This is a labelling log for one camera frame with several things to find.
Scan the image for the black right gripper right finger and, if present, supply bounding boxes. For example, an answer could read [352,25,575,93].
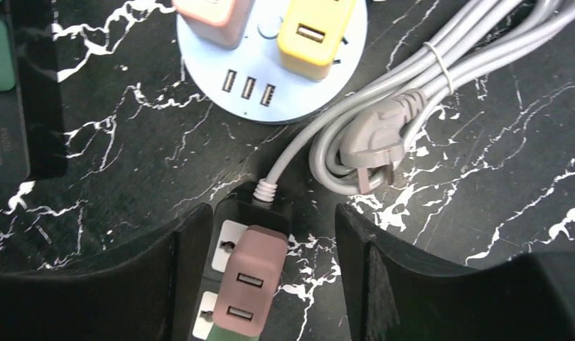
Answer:
[335,204,575,340]

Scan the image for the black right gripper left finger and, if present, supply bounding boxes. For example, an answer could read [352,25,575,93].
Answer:
[0,204,213,340]

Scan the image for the mauve pink usb plug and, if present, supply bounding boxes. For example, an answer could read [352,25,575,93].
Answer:
[213,225,289,337]

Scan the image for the black short power strip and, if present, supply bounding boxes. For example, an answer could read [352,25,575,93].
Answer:
[185,183,293,340]

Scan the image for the black long power strip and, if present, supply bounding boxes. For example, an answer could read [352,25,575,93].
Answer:
[0,1,68,183]

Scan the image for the round light blue socket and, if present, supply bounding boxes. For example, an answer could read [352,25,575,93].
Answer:
[176,1,367,124]

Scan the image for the yellow usb plug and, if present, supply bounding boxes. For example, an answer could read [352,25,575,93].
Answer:
[277,0,355,81]

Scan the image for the salmon pink usb plug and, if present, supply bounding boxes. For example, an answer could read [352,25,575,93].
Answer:
[172,0,254,49]

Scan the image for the green usb plug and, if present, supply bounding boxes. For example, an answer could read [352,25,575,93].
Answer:
[206,324,259,341]

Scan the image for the grey coiled power cable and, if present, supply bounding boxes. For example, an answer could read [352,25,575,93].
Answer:
[253,0,575,203]

